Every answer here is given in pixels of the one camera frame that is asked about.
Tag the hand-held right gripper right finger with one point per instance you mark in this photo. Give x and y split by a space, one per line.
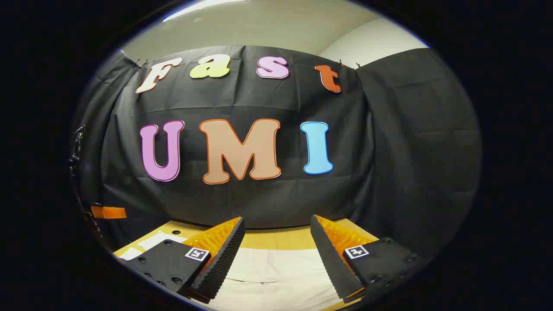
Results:
330 259

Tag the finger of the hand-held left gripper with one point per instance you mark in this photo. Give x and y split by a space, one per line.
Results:
108 212

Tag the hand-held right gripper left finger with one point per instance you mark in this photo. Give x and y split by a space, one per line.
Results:
224 255

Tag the white jeans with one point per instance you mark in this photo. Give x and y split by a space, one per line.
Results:
276 270

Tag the black backdrop cloth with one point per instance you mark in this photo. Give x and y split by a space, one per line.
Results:
259 198

